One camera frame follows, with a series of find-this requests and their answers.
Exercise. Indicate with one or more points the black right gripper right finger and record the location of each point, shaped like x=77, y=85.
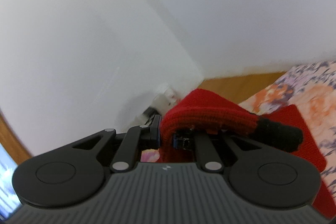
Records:
x=258, y=173

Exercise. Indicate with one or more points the wooden bed frame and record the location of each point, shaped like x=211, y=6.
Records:
x=237, y=89

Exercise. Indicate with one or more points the floral bed sheet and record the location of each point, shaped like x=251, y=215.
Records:
x=312, y=92

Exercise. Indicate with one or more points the red knitted sweater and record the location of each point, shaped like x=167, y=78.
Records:
x=186, y=194

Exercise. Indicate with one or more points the white wall socket strip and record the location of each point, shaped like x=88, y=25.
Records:
x=165, y=98

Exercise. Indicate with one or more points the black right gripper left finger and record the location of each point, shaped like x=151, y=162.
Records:
x=76, y=172

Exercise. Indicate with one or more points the black plug adapter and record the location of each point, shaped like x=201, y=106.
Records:
x=149, y=114

